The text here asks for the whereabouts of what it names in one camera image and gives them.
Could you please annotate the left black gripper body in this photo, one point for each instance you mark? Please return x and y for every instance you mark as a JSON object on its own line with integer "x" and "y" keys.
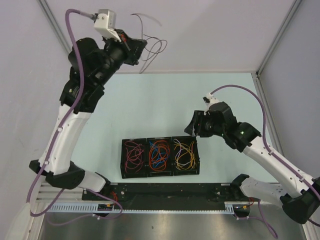
{"x": 129, "y": 52}

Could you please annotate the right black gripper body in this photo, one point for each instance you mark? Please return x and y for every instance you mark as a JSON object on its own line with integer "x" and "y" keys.
{"x": 206, "y": 128}

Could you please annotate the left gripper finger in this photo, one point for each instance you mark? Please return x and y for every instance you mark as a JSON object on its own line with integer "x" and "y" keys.
{"x": 136, "y": 42}
{"x": 138, "y": 50}

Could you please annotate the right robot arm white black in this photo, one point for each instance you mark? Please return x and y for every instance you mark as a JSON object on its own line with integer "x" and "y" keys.
{"x": 297, "y": 192}

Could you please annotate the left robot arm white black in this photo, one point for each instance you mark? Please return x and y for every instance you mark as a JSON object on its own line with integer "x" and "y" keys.
{"x": 78, "y": 101}

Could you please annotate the black three-compartment tray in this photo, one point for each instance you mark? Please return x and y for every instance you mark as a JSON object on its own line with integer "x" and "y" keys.
{"x": 159, "y": 157}

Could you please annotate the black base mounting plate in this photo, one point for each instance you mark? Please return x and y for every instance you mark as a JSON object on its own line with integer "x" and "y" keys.
{"x": 176, "y": 196}

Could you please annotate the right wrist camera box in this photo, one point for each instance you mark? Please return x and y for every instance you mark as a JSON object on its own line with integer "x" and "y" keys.
{"x": 210, "y": 100}

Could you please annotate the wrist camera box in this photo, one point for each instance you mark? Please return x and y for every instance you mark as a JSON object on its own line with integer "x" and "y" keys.
{"x": 210, "y": 100}
{"x": 105, "y": 24}

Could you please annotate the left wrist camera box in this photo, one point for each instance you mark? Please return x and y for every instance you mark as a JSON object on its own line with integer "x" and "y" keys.
{"x": 105, "y": 24}

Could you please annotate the aluminium side rail right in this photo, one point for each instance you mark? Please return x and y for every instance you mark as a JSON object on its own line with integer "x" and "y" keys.
{"x": 270, "y": 124}

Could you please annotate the aluminium corner post left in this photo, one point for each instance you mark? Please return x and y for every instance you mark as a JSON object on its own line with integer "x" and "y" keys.
{"x": 57, "y": 29}

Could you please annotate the aluminium corner post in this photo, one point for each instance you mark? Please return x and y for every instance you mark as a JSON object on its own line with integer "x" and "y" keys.
{"x": 294, "y": 8}
{"x": 57, "y": 29}

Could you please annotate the grey slotted cable duct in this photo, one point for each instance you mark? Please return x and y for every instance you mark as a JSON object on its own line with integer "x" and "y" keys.
{"x": 99, "y": 208}

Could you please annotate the aluminium corner post right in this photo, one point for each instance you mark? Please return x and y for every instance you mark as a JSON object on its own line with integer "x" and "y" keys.
{"x": 294, "y": 8}

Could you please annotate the aluminium frame rail front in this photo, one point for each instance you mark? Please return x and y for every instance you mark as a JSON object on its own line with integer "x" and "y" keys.
{"x": 62, "y": 192}

